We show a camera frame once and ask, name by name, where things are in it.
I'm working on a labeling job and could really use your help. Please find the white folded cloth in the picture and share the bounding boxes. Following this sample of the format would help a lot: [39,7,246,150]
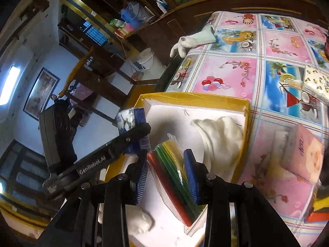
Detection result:
[191,117,243,182]

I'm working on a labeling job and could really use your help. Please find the wooden chair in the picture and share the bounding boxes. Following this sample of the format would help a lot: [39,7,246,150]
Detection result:
[57,46,159,126]

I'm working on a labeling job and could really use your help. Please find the white rubber glove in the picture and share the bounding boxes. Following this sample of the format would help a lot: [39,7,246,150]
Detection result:
[169,26,216,58]

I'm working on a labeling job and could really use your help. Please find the lemon print tissue pack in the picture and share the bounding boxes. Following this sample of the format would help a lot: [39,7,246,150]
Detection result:
[302,65,329,106]

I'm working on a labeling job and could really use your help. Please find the framed wall painting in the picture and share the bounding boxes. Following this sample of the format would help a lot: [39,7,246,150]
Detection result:
[23,68,60,121]

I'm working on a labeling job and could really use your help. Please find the blue white tissue pack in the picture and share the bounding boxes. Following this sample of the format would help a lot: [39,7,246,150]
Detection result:
[116,108,146,134]

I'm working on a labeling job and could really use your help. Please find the colourful felt sheets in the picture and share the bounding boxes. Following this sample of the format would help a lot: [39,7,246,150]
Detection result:
[147,133,206,237]

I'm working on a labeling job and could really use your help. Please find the blue thermos jug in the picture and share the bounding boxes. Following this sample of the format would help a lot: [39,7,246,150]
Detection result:
[120,8,141,30]

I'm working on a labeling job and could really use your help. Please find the pink tissue pack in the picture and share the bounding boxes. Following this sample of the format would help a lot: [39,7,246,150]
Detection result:
[281,124,324,185]

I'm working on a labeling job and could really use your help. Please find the yellow-rimmed cardboard tray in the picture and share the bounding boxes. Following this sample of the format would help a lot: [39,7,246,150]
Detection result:
[104,92,253,247]

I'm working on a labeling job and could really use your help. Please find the white plastic bucket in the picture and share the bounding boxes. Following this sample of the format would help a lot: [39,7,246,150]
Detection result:
[137,47,154,70]

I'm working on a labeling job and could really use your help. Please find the colourful patterned tablecloth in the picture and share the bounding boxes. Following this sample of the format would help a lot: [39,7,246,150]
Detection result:
[167,11,328,246]

